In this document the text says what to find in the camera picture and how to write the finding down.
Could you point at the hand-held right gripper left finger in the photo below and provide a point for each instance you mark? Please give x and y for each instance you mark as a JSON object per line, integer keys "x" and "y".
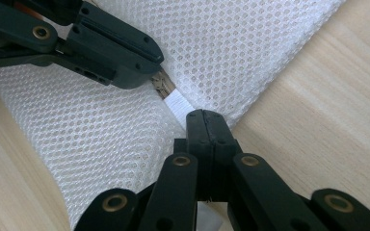
{"x": 186, "y": 166}

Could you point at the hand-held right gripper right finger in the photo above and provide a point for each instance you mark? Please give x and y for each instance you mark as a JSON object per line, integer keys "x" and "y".
{"x": 237, "y": 173}

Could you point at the white mesh laundry bag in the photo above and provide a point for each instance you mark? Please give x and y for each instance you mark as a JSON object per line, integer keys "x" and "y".
{"x": 93, "y": 128}

